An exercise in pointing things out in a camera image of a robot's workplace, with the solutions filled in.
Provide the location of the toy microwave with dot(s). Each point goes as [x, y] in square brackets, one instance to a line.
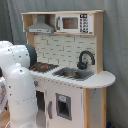
[74, 23]

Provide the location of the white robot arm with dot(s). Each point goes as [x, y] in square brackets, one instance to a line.
[15, 61]

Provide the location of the red oven knob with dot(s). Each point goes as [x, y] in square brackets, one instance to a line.
[35, 83]

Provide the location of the wooden toy kitchen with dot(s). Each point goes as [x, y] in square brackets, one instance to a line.
[63, 49]

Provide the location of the grey metal sink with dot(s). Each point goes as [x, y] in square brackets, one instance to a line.
[73, 74]

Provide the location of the grey ice dispenser panel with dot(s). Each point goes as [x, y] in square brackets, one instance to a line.
[63, 106]

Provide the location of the black faucet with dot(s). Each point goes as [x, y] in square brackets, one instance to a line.
[83, 63]

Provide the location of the white cabinet door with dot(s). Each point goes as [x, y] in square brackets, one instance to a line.
[52, 119]

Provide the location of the grey range hood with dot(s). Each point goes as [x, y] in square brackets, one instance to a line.
[40, 26]

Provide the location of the black stovetop red burners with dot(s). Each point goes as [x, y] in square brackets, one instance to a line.
[42, 67]

